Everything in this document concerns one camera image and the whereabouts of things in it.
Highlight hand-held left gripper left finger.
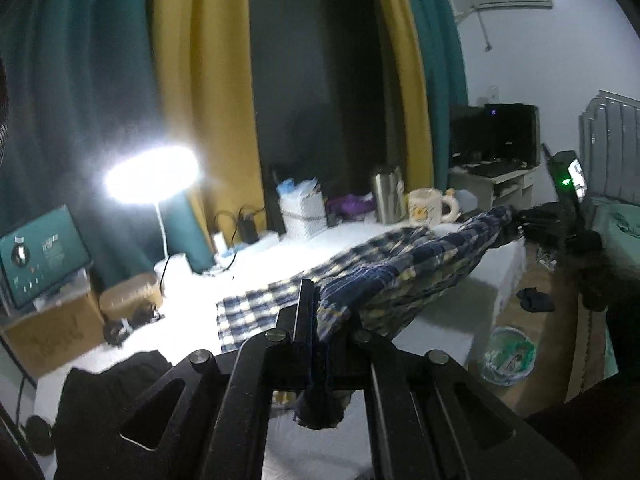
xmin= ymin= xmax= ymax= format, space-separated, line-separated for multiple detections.
xmin=116 ymin=279 xmax=321 ymax=480

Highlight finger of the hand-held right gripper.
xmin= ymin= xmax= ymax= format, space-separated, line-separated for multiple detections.
xmin=515 ymin=227 xmax=563 ymax=252
xmin=502 ymin=206 xmax=563 ymax=228

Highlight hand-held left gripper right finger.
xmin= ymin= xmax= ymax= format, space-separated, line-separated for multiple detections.
xmin=324 ymin=316 xmax=583 ymax=480

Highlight blue yellow plaid pants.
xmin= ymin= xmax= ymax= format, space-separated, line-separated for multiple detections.
xmin=215 ymin=205 xmax=523 ymax=431

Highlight white side desk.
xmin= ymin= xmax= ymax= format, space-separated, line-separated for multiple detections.
xmin=447 ymin=162 xmax=538 ymax=211

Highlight grey padded headboard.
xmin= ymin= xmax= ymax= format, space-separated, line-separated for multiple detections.
xmin=577 ymin=89 xmax=640 ymax=201

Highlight black sock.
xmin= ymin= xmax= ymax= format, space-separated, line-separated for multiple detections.
xmin=516 ymin=287 xmax=556 ymax=313

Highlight white power strip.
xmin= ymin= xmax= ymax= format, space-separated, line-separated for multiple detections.
xmin=212 ymin=231 xmax=281 ymax=267

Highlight black monitor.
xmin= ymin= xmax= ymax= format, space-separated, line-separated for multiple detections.
xmin=449 ymin=102 xmax=542 ymax=171

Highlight white perforated basket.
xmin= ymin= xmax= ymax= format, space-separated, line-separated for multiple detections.
xmin=278 ymin=191 xmax=328 ymax=240

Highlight cream cartoon mug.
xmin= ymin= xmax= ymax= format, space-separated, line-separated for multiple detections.
xmin=406 ymin=187 xmax=460 ymax=227

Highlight black charger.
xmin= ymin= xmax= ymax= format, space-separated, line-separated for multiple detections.
xmin=237 ymin=209 xmax=260 ymax=243

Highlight round trash bin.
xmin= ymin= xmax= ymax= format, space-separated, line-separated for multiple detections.
xmin=481 ymin=326 xmax=537 ymax=387

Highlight purple cloth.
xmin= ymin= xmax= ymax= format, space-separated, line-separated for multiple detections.
xmin=326 ymin=194 xmax=376 ymax=220

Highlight blue face masks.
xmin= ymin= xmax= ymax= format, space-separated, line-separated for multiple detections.
xmin=277 ymin=176 xmax=323 ymax=201

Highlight steel tumbler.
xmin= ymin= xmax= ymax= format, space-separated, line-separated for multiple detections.
xmin=371 ymin=166 xmax=408 ymax=225

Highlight tan lidded box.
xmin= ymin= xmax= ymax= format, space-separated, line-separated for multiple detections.
xmin=98 ymin=272 xmax=165 ymax=317

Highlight white air conditioner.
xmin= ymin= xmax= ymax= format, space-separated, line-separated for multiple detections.
xmin=450 ymin=0 xmax=555 ymax=23

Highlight white desk lamp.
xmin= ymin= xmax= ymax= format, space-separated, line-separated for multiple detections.
xmin=102 ymin=145 xmax=203 ymax=291

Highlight black cloth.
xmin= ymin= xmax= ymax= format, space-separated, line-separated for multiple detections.
xmin=52 ymin=351 xmax=173 ymax=480

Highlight brown cardboard box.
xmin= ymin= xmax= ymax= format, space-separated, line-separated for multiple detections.
xmin=0 ymin=287 xmax=108 ymax=381

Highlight yellow curtain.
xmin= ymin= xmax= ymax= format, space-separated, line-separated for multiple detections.
xmin=152 ymin=0 xmax=263 ymax=211

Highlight teal printed box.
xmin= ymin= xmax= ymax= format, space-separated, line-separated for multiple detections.
xmin=0 ymin=204 xmax=93 ymax=311

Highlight teal curtain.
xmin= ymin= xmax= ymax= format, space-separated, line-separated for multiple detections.
xmin=0 ymin=0 xmax=216 ymax=306

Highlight black cord bundle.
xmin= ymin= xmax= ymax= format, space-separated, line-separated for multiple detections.
xmin=102 ymin=304 xmax=166 ymax=347

